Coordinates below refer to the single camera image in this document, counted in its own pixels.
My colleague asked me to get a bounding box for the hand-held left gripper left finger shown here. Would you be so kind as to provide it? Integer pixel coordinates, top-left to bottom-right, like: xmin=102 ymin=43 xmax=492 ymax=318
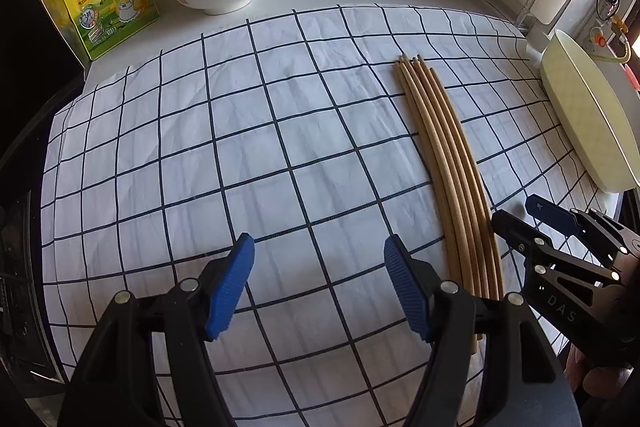
xmin=57 ymin=233 xmax=256 ymax=427

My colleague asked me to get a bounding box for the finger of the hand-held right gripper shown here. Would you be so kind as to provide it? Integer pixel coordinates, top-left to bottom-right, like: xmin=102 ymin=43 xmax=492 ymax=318
xmin=492 ymin=209 xmax=623 ymax=358
xmin=525 ymin=194 xmax=633 ymax=258

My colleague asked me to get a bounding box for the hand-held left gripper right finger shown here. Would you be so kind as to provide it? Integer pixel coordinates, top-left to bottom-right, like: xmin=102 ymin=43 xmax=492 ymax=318
xmin=384 ymin=236 xmax=583 ymax=427

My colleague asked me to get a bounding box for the group of wooden chopsticks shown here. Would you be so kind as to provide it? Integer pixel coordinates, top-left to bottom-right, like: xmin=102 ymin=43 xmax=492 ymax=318
xmin=394 ymin=53 xmax=502 ymax=353

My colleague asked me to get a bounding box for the cream round basin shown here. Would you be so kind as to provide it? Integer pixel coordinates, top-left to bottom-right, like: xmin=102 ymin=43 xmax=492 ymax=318
xmin=541 ymin=29 xmax=640 ymax=194

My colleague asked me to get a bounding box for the person's right hand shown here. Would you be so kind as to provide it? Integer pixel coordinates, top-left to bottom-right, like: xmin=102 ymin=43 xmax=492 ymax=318
xmin=564 ymin=347 xmax=633 ymax=408

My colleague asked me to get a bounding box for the white blue checked cloth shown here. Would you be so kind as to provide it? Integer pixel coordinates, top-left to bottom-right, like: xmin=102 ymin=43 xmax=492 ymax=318
xmin=40 ymin=4 xmax=608 ymax=427

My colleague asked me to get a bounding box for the gas pipe with valves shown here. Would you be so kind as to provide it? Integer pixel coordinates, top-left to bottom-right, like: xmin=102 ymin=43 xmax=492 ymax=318
xmin=592 ymin=0 xmax=632 ymax=48

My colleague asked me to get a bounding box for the black appliance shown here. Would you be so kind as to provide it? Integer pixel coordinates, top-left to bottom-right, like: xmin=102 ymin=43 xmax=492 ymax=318
xmin=0 ymin=187 xmax=66 ymax=388

